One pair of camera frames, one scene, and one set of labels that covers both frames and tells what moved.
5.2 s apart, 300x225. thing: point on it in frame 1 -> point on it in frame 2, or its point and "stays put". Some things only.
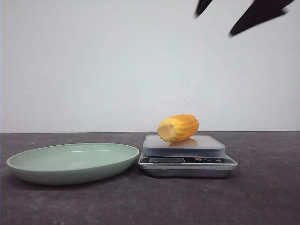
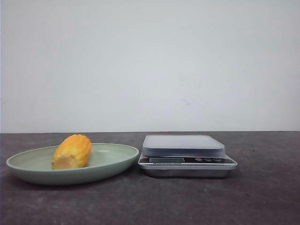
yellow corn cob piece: [176, 127] -> [73, 152]
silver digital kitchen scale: [185, 156] stays put
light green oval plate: [71, 163] stays put
